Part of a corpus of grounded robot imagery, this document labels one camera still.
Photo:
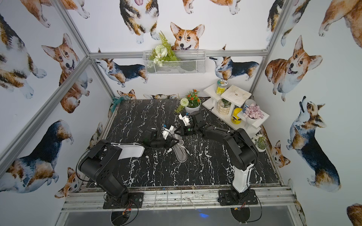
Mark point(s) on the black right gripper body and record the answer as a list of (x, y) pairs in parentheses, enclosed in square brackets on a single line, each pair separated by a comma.
[(183, 130)]

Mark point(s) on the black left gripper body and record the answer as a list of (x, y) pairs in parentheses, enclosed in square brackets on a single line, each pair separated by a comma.
[(168, 140)]

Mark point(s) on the grey canvas sneaker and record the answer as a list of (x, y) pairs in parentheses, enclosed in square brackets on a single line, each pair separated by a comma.
[(182, 158)]

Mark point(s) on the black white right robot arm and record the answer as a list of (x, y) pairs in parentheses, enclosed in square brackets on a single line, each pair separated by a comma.
[(241, 150)]

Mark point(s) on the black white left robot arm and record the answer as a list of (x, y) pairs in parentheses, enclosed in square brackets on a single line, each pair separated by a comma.
[(98, 163)]

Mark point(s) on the white potted red flowers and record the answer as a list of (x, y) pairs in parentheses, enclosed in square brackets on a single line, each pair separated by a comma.
[(190, 103)]

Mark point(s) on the woven basket with plant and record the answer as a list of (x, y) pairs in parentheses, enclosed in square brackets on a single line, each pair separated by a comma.
[(223, 106)]

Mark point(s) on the yellow container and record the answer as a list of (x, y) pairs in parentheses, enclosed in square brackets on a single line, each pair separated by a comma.
[(234, 117)]

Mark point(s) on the green lidded jar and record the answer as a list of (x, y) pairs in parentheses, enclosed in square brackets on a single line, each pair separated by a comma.
[(221, 86)]

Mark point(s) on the green cloth ribbon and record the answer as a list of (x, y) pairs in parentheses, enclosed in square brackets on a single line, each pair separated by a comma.
[(116, 102)]

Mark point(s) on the blue grey tin can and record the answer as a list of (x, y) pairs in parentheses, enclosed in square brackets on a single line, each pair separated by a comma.
[(247, 104)]

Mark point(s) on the pink flowers white pot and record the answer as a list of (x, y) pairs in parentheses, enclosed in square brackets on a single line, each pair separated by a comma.
[(253, 113)]

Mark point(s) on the small white potted plant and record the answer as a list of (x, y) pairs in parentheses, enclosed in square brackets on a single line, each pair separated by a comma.
[(259, 141)]

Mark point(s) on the green white artificial flowers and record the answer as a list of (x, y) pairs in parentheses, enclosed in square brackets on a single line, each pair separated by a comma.
[(163, 53)]

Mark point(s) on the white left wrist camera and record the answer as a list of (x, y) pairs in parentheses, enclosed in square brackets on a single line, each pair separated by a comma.
[(167, 132)]

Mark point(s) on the white wire wall basket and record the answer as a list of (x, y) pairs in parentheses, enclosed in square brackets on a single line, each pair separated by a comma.
[(189, 62)]

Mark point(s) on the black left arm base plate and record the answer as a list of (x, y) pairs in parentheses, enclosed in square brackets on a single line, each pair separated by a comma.
[(127, 200)]

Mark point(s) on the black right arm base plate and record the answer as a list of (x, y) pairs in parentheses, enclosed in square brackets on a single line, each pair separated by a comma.
[(232, 197)]

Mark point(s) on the aluminium frame rail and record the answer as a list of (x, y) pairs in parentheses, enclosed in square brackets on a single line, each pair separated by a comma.
[(181, 200)]

